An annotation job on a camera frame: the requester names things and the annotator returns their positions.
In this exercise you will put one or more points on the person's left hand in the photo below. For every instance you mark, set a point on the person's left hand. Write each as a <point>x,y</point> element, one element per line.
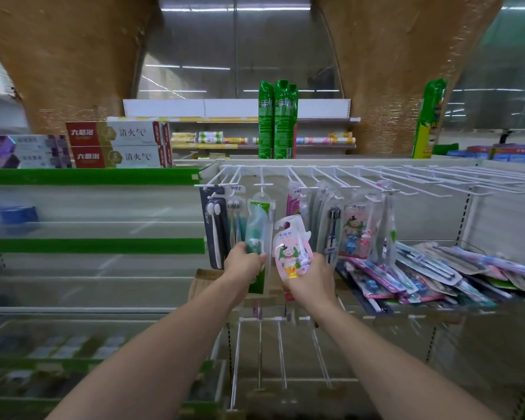
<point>243,271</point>

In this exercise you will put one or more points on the person's right hand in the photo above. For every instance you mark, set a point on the person's right hand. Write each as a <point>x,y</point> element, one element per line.
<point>313,288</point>

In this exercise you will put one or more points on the green label toothbrush pack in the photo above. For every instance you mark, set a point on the green label toothbrush pack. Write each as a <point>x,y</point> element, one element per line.
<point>258,223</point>

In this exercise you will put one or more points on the teal twin toothbrush pack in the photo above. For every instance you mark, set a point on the teal twin toothbrush pack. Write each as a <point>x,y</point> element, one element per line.
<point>236,218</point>

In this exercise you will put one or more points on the kids toothbrush pack yellow toy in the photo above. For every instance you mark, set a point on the kids toothbrush pack yellow toy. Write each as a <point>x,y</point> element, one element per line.
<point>288,240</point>

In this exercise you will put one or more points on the oval twin black toothbrush pack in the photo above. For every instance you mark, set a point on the oval twin black toothbrush pack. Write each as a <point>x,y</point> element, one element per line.
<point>332,231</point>

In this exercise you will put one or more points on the pink label toothbrush pack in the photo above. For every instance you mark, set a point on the pink label toothbrush pack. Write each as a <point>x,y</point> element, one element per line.
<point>294,205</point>

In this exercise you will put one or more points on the clear pink-topped toothbrush pack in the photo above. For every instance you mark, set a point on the clear pink-topped toothbrush pack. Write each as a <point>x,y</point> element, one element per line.
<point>379,223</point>

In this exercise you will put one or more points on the clear green toothbrush pack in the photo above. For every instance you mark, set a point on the clear green toothbrush pack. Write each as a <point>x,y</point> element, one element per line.
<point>392,231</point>

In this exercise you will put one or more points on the pile of toothbrush packs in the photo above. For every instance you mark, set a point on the pile of toothbrush packs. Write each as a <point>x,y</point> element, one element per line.
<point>442,266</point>

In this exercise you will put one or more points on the person's right forearm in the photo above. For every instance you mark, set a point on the person's right forearm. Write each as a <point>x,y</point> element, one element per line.
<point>398,371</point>

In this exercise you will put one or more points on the person's left forearm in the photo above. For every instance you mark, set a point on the person's left forearm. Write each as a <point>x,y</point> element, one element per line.
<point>144,367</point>

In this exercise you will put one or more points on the white shelf unit yellow strips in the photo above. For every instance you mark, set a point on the white shelf unit yellow strips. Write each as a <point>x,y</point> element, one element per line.
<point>166,107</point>

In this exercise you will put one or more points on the brown cardboard tray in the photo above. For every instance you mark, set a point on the brown cardboard tray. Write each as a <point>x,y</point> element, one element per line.
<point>201,279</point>

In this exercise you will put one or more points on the red white toothpaste box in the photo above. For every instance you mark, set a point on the red white toothpaste box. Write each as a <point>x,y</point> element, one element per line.
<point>131,157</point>
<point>127,133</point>
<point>165,133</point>
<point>169,156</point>

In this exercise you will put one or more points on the row of colourful wrap rolls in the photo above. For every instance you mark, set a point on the row of colourful wrap rolls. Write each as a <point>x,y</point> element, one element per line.
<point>323,140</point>

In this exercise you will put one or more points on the tall green spray can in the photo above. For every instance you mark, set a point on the tall green spray can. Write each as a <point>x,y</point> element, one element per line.
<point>282,122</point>
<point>266,122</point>

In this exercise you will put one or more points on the green spray can red side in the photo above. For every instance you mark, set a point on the green spray can red side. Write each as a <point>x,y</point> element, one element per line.
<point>294,122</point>

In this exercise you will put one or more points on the green yellow spray can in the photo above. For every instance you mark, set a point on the green yellow spray can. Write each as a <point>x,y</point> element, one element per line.
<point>428,118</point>

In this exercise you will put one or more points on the row of colourful boxes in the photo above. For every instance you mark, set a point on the row of colourful boxes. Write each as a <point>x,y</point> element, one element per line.
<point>507,155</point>

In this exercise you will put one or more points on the blue product box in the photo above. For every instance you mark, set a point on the blue product box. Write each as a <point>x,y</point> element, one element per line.
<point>8,215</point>

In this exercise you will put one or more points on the woven brown column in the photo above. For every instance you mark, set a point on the woven brown column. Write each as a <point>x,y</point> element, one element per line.
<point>78,56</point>
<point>398,56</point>

